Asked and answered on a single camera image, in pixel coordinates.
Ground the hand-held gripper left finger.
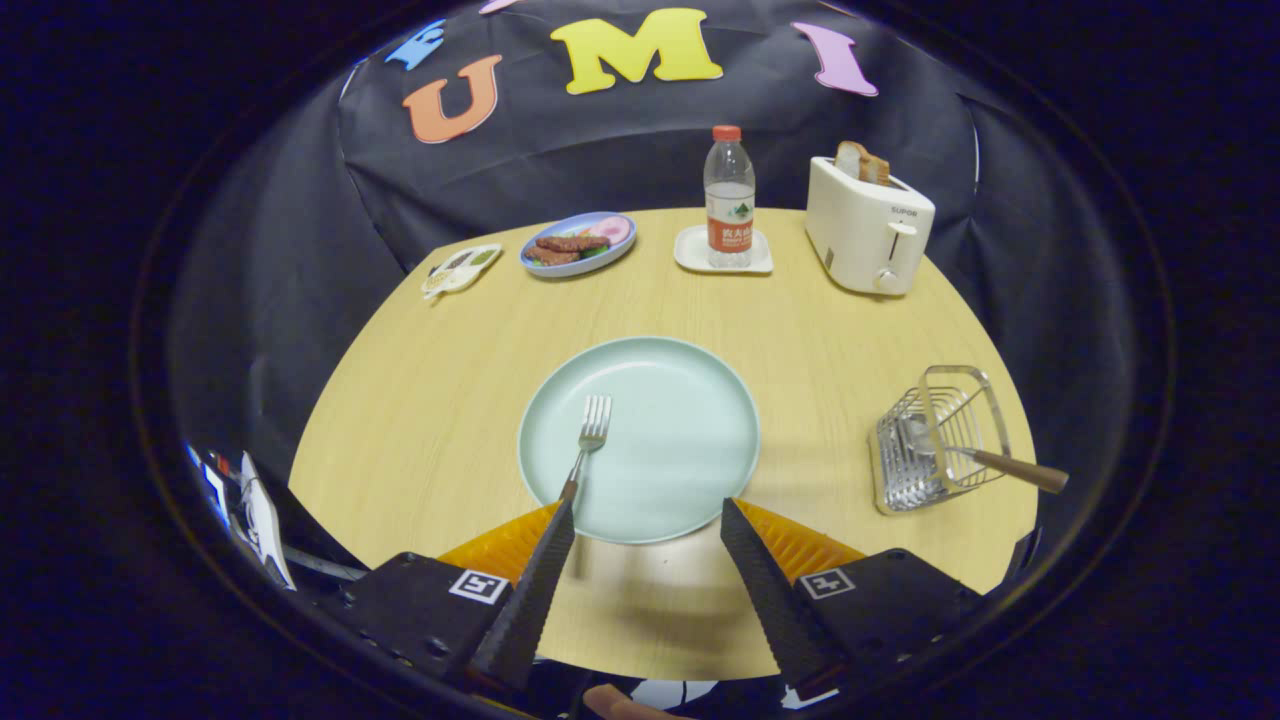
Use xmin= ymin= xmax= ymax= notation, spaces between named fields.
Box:
xmin=315 ymin=497 xmax=578 ymax=701

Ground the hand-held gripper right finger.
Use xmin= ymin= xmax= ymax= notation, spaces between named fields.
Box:
xmin=720 ymin=497 xmax=986 ymax=701

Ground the metal fork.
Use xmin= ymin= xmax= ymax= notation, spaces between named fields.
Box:
xmin=558 ymin=394 xmax=613 ymax=504

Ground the light green plate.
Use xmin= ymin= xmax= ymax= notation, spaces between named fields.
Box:
xmin=517 ymin=336 xmax=761 ymax=546

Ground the white paper sheet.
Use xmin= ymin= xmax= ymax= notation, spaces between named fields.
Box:
xmin=238 ymin=452 xmax=297 ymax=591

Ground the blue plate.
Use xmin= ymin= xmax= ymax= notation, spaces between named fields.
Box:
xmin=519 ymin=211 xmax=638 ymax=278

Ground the white divided sauce dish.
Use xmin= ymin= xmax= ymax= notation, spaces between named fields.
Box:
xmin=420 ymin=243 xmax=504 ymax=301

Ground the white square coaster tray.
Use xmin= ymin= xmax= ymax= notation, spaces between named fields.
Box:
xmin=674 ymin=225 xmax=774 ymax=275

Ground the white toaster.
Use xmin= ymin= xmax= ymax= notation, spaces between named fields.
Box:
xmin=804 ymin=155 xmax=937 ymax=296

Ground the clear water bottle red cap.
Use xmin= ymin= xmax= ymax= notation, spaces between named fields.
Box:
xmin=703 ymin=125 xmax=757 ymax=269

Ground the metal wire basket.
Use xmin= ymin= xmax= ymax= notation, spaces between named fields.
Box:
xmin=868 ymin=365 xmax=1011 ymax=517

